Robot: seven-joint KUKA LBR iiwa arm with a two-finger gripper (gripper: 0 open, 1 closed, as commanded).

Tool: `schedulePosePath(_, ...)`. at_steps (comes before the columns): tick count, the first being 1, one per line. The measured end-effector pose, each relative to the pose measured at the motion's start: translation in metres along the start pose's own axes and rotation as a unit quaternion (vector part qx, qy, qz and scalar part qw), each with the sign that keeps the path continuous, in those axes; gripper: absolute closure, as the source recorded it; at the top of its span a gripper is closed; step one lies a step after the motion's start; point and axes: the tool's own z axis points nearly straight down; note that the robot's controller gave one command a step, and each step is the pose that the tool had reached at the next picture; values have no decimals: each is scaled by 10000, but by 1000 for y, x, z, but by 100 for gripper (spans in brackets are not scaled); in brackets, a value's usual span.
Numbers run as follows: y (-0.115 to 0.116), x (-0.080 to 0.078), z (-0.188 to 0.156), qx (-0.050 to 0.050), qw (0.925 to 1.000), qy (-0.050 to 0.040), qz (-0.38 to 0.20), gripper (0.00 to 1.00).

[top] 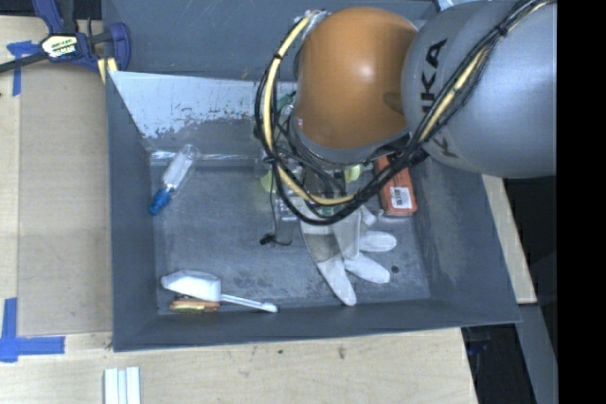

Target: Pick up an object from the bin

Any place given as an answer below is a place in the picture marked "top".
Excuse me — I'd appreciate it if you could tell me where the white measuring scoop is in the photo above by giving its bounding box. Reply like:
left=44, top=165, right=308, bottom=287
left=160, top=269, right=279, bottom=314

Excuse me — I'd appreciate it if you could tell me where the orange box with barcode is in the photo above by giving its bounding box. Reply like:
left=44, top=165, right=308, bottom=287
left=372, top=154, right=419, bottom=219

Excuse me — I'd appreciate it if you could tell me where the small brown flat piece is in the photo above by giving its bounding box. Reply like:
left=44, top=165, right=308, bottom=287
left=169, top=297, right=222, bottom=314

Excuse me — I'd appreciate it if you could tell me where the grey metal bin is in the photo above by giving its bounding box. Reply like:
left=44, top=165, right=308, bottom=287
left=99, top=0, right=524, bottom=353

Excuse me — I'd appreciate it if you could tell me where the white glove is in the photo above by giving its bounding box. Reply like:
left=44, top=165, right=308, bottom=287
left=299, top=202, right=399, bottom=307

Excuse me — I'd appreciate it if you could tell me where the clear tube with blue cap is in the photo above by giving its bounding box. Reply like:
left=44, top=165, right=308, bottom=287
left=148, top=143, right=201, bottom=217

